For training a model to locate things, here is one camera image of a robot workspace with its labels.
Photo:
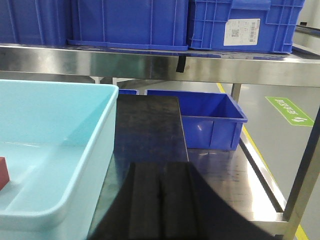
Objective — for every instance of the black strap tag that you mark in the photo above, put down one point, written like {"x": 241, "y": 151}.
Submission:
{"x": 180, "y": 68}

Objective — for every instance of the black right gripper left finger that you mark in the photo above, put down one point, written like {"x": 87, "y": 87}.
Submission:
{"x": 135, "y": 213}

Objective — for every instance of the blue crate with label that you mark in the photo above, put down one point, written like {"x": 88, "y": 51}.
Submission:
{"x": 255, "y": 26}

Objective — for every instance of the small blue open bin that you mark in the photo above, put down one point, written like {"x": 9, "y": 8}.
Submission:
{"x": 211, "y": 120}

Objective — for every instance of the light blue plastic tub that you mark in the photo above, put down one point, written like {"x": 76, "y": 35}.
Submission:
{"x": 58, "y": 140}

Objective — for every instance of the stainless steel shelf cart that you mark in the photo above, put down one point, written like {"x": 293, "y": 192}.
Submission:
{"x": 300, "y": 69}

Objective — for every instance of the green floor sign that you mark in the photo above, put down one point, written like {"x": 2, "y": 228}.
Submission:
{"x": 290, "y": 111}

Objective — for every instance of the red cube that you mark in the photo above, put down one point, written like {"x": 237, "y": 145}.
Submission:
{"x": 4, "y": 173}

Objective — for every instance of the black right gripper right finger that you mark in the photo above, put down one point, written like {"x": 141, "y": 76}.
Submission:
{"x": 192, "y": 210}

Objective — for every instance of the blue crate left top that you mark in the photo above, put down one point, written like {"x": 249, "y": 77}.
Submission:
{"x": 36, "y": 22}

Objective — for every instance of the blue crate middle top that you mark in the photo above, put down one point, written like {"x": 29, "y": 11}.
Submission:
{"x": 130, "y": 24}

